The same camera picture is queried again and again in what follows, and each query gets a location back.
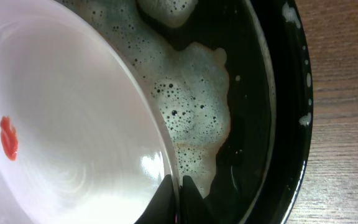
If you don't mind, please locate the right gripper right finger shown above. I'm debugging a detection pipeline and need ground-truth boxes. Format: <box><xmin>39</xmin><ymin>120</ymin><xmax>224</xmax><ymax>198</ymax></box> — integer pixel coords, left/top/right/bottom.
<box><xmin>180</xmin><ymin>175</ymin><xmax>215</xmax><ymax>224</ymax></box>

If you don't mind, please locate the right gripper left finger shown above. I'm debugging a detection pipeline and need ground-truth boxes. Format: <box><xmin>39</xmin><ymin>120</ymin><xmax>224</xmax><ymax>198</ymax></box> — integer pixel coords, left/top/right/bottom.
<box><xmin>135</xmin><ymin>174</ymin><xmax>177</xmax><ymax>224</ymax></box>

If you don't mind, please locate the round black tray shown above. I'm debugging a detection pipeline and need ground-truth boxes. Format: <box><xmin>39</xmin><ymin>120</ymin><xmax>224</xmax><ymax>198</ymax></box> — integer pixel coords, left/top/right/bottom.
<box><xmin>58</xmin><ymin>0</ymin><xmax>313</xmax><ymax>223</ymax></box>

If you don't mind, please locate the pink-white plate front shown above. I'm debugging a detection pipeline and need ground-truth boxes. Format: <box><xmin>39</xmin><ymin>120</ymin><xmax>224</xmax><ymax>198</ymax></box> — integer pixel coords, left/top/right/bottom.
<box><xmin>0</xmin><ymin>1</ymin><xmax>178</xmax><ymax>223</ymax></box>

